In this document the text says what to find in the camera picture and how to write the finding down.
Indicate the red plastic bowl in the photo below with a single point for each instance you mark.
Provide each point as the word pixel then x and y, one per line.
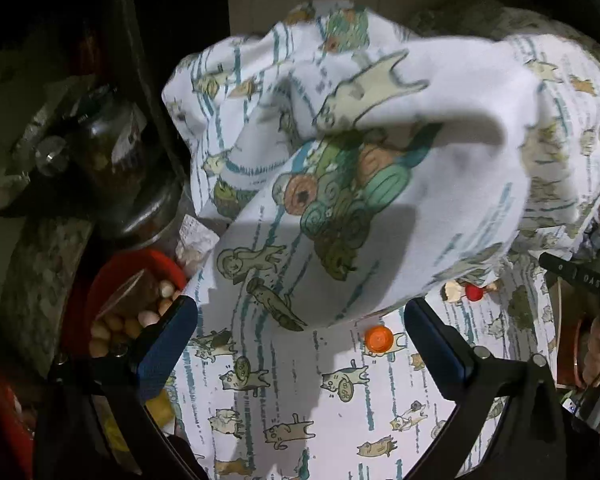
pixel 105 275

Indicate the orange bottle cap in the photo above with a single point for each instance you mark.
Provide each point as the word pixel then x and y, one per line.
pixel 379 338

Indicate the crumpled silver plastic bag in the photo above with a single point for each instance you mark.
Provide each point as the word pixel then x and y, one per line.
pixel 27 125

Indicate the yellow plastic packet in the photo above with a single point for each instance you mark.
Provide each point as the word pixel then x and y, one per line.
pixel 160 406

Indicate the orange plastic basin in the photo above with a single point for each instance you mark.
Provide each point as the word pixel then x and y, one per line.
pixel 572 347

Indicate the round silver cap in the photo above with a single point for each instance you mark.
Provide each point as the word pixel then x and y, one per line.
pixel 51 157

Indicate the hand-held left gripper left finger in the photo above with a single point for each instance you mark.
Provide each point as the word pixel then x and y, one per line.
pixel 162 355

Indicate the dark glass jar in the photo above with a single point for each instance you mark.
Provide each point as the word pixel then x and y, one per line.
pixel 111 150

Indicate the speckled stone slab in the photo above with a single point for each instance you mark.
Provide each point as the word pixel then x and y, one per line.
pixel 45 272

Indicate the pile of eggs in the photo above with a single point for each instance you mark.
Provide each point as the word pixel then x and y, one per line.
pixel 130 322

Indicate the white cartoon printed cloth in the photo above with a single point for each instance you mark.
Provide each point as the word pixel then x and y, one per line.
pixel 430 160

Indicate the pale peel scrap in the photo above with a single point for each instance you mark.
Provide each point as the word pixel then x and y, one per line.
pixel 492 287
pixel 452 291

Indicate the crumpled white paper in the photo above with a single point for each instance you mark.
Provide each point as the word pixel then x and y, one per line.
pixel 195 241

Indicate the dark cloth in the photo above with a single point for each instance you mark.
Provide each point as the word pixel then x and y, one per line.
pixel 182 457

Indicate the clear plastic bag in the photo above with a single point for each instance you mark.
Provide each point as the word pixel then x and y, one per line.
pixel 130 290

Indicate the small red bottle cap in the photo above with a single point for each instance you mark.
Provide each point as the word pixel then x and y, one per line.
pixel 474 293

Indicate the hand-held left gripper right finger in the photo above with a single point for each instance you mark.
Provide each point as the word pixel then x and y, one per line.
pixel 437 355

